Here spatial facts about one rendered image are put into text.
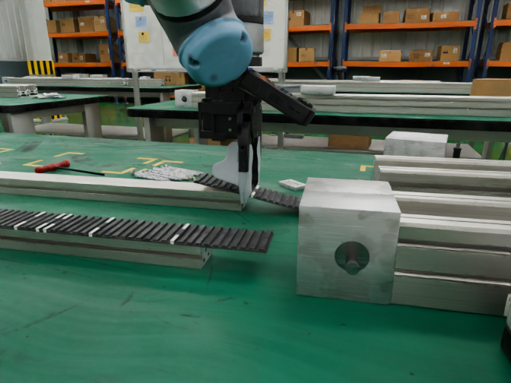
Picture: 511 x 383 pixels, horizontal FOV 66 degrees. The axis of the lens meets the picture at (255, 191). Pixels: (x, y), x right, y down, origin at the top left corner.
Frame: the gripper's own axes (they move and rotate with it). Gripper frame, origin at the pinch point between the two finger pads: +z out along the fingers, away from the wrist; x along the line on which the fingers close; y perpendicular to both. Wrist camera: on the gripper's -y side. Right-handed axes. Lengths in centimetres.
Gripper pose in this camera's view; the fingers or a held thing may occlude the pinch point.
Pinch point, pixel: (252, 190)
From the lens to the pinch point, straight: 62.3
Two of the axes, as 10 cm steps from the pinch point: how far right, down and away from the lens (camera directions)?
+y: -9.8, -0.6, 2.0
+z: 0.0, 9.5, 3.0
